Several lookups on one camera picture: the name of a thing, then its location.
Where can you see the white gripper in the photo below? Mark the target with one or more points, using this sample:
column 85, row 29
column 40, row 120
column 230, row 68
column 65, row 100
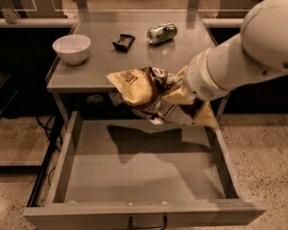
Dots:
column 198, row 77

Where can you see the brown chip bag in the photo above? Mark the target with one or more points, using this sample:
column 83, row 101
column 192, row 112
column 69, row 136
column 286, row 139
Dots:
column 141, row 90

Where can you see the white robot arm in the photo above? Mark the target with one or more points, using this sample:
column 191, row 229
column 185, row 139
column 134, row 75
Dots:
column 258, row 53

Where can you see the patterned packet under counter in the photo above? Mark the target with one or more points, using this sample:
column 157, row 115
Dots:
column 116, row 98

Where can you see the dark round object under counter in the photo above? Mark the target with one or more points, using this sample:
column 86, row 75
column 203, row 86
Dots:
column 95, row 100

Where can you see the grey counter cabinet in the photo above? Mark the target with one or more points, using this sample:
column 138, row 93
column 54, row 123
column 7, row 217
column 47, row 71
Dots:
column 104, row 27

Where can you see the grey open top drawer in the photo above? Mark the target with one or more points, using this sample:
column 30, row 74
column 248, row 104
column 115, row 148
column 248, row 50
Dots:
column 109, row 170

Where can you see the green soda can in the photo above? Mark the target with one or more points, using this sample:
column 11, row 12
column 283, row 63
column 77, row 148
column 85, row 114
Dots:
column 161, row 33

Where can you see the small black snack packet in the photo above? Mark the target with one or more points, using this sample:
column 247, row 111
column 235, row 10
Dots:
column 124, row 42

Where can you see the white bowl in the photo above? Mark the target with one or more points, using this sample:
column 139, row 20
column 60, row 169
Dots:
column 72, row 48

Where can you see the black drawer handle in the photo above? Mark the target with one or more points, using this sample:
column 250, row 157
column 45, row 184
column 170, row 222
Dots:
column 148, row 222

